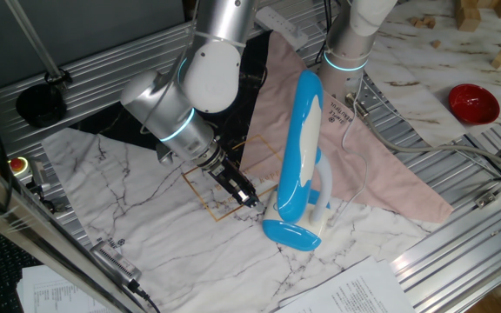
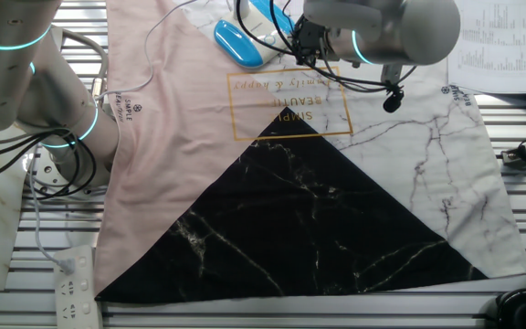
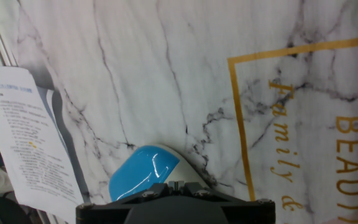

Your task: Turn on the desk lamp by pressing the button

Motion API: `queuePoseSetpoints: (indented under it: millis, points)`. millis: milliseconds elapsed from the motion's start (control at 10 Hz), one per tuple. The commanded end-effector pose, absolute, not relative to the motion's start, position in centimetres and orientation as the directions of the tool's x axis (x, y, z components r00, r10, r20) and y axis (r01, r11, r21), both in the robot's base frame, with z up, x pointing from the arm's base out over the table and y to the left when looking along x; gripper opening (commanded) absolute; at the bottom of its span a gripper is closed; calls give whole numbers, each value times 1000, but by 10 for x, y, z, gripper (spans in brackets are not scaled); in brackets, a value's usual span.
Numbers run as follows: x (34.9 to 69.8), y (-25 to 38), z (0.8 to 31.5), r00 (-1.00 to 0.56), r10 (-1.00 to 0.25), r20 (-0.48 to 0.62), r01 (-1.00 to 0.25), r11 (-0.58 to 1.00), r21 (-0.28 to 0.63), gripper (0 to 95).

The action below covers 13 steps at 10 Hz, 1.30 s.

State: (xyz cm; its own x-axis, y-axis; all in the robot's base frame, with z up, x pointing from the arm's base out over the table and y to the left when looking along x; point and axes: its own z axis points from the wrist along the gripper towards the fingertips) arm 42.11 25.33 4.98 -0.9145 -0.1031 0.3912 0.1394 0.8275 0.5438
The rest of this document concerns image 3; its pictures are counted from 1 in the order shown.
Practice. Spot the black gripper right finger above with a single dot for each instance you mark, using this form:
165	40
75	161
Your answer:
244	208

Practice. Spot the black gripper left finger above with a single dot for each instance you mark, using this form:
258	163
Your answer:
120	203

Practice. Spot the blue white desk lamp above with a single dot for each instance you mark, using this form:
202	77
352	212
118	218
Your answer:
141	171

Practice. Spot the black rounded object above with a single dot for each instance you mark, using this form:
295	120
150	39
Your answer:
9	211

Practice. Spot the printed paper sheet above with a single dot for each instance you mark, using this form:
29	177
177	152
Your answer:
51	109
26	130

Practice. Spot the marble pink black tablecloth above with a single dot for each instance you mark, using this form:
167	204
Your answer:
166	77

